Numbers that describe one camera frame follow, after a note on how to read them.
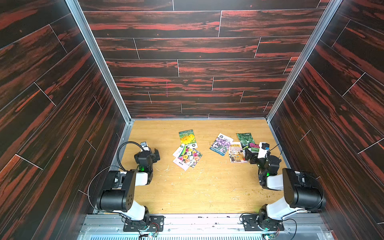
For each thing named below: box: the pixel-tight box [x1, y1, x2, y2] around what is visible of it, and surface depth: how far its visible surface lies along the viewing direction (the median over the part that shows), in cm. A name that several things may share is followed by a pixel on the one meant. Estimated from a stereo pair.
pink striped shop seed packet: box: [228, 142, 248, 164], surface depth 101 cm
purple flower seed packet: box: [209, 132, 234, 157], surface depth 106 cm
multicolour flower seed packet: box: [177, 144, 203, 168], surface depth 101 cm
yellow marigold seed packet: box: [178, 129, 198, 149], surface depth 110 cm
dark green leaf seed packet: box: [236, 132, 256, 149], surface depth 110 cm
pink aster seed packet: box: [172, 142, 195, 172], surface depth 100 cm
